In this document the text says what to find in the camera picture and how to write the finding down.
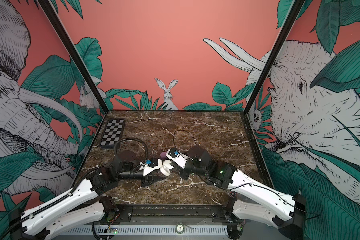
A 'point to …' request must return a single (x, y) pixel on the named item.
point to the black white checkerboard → (112, 133)
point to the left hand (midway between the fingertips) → (163, 171)
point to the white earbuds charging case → (166, 167)
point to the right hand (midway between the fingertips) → (170, 162)
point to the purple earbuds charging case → (163, 155)
